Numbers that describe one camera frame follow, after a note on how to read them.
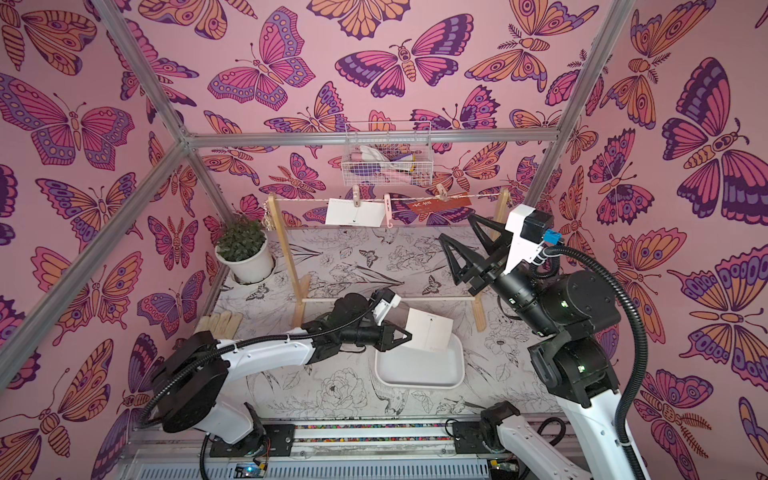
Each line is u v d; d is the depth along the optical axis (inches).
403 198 44.7
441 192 26.0
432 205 27.5
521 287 16.2
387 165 34.7
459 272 17.2
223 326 37.1
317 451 28.7
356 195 24.6
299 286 40.1
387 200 26.0
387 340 26.9
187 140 36.4
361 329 26.8
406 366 32.8
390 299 28.7
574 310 12.9
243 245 37.3
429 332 30.7
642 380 12.0
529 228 14.5
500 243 18.9
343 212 28.1
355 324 23.5
